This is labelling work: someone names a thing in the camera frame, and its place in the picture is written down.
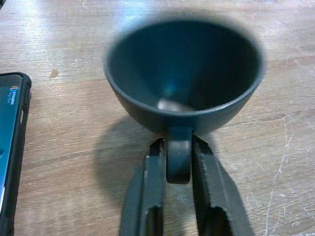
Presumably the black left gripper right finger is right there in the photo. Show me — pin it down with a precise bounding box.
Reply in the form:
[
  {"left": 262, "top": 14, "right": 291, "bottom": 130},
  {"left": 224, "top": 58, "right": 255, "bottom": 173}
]
[{"left": 190, "top": 135, "right": 254, "bottom": 236}]

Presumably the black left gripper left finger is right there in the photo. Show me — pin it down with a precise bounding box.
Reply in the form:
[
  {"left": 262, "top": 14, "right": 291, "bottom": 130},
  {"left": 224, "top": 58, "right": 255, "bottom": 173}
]
[{"left": 120, "top": 138, "right": 168, "bottom": 236}]

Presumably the dark teal cup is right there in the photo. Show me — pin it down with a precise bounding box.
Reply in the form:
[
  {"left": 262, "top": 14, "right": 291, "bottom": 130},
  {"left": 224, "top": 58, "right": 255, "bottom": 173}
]
[{"left": 102, "top": 19, "right": 268, "bottom": 185}]

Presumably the smartphone in black case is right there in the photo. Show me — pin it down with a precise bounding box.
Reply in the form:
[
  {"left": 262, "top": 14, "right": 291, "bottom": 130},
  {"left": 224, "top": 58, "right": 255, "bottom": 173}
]
[{"left": 0, "top": 71, "right": 32, "bottom": 236}]

